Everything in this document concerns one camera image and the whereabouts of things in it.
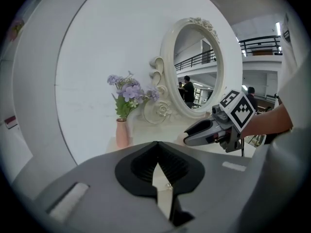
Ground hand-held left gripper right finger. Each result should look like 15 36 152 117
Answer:
157 141 302 233

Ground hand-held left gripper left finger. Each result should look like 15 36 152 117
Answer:
12 141 181 233

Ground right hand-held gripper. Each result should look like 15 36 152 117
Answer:
183 89 256 153

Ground white vanity drawer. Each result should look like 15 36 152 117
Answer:
152 163 174 221

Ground person's right forearm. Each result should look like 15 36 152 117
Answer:
239 102 294 140

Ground white vanity table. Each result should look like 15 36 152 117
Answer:
105 116 256 159

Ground pink ceramic vase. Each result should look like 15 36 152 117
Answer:
116 117 131 148

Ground purple artificial flowers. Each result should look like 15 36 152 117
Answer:
106 70 161 121

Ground white ornate oval mirror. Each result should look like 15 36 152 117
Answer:
142 17 225 125

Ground black balcony railing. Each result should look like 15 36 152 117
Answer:
239 35 284 57

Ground red and white wall sign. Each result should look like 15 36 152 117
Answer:
4 115 18 130

